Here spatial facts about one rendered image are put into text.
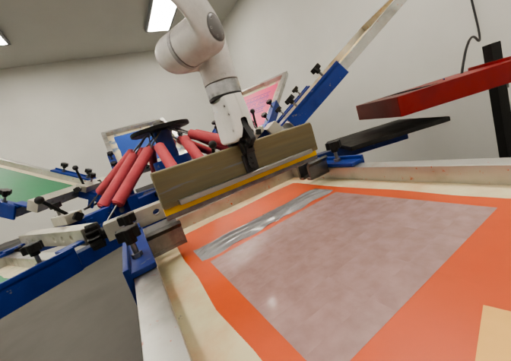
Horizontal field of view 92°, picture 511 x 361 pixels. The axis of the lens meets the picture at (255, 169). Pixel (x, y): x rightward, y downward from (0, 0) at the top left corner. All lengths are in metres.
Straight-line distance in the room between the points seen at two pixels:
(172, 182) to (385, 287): 0.38
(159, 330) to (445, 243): 0.35
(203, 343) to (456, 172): 0.49
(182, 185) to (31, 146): 4.40
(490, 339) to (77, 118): 4.79
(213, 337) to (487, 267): 0.30
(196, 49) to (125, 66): 4.54
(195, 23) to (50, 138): 4.43
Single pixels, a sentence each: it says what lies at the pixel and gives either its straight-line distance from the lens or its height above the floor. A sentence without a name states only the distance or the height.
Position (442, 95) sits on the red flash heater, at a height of 1.05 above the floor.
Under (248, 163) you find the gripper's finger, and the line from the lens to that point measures 0.55.
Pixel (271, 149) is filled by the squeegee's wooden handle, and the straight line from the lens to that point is 0.59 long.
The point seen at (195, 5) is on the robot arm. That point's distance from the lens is 0.48.
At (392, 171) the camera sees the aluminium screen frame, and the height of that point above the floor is 0.98.
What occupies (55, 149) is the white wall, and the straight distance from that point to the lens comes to 4.79.
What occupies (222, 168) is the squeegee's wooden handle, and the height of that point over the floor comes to 1.10.
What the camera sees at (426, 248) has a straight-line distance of 0.39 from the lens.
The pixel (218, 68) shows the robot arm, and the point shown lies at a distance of 0.55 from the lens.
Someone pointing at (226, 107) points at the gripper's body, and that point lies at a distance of 0.53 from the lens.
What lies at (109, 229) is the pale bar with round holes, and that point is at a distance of 0.80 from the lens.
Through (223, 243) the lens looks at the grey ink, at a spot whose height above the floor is 0.96.
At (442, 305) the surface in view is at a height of 0.95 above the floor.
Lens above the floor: 1.16
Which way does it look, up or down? 9 degrees down
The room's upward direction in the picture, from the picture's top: 18 degrees counter-clockwise
